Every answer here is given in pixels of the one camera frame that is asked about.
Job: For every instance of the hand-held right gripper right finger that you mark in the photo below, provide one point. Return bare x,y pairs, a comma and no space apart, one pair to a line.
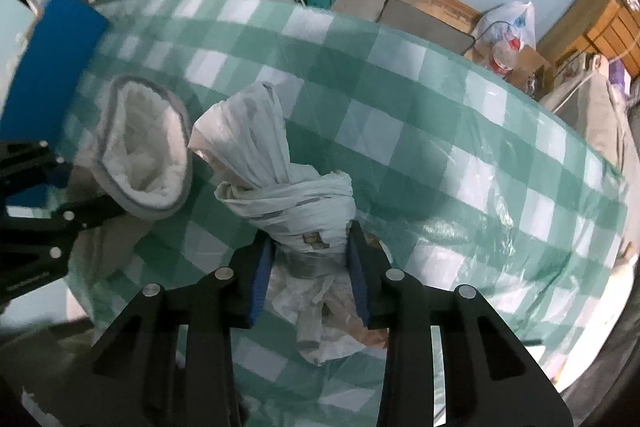
359,282

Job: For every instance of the dark grey seat cushion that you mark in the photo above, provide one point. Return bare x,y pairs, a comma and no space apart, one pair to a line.
425,24

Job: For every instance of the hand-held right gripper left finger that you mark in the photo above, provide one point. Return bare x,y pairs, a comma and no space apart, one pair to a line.
260,282

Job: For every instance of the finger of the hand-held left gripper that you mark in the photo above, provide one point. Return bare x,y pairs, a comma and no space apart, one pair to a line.
30,157
92,210

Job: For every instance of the clear bottle red label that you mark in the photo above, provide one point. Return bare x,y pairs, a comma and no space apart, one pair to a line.
502,57

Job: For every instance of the purple packet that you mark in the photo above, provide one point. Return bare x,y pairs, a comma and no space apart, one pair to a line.
620,74

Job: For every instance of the knotted white plastic bag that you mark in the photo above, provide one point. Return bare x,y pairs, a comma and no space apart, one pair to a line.
280,197

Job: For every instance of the grey beige duvet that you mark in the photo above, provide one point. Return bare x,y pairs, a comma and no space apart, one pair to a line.
600,117

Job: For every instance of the grey fleece slipper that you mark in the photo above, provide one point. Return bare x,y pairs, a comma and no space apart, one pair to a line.
145,147

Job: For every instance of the wooden headboard shelf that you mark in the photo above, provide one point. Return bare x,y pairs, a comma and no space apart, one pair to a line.
610,32

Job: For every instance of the white blue plastic bag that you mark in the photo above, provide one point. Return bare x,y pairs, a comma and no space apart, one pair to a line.
510,19

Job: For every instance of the small brown cardboard box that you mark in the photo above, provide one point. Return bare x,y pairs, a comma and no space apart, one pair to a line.
532,62

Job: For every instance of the blue cardboard box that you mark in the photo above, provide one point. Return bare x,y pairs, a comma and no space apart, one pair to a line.
50,52

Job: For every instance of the green white checkered tablecloth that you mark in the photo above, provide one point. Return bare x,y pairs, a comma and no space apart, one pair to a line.
425,117

